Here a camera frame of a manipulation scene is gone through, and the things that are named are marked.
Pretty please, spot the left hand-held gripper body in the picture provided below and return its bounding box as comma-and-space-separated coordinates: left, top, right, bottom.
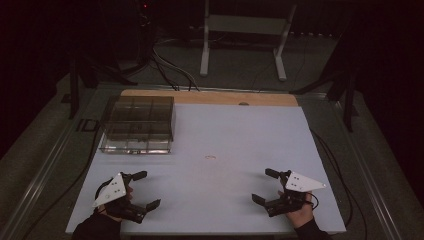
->
92, 171, 148, 225

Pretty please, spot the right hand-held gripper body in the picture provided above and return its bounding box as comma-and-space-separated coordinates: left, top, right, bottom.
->
264, 170, 327, 218

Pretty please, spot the person's left hand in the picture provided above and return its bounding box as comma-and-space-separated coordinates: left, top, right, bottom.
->
96, 185, 135, 224

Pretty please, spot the person's right hand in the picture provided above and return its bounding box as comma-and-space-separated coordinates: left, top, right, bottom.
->
277, 189, 315, 230

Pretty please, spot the clear plastic compartment box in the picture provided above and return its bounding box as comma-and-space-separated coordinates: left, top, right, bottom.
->
98, 95, 177, 156

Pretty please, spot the white table mat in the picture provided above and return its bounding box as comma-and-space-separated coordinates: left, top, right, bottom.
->
65, 102, 347, 235

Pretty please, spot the wooden table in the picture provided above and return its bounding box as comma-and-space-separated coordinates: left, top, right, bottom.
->
120, 88, 299, 108

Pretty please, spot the black metal stand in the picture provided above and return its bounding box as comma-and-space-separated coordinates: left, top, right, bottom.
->
289, 64, 360, 133
67, 54, 138, 120

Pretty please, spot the white metal stand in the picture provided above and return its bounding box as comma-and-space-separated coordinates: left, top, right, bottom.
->
199, 0, 298, 82

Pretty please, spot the dark equipment with red light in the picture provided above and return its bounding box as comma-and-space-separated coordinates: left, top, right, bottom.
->
134, 0, 158, 68

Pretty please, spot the black cable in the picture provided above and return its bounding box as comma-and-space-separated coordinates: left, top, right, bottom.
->
21, 124, 103, 240
309, 129, 368, 240

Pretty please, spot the metal floor rail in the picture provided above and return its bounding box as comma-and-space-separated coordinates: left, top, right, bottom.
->
328, 96, 406, 240
0, 89, 101, 240

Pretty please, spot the bundle of floor cables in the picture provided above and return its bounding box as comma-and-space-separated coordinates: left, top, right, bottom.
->
150, 44, 201, 92

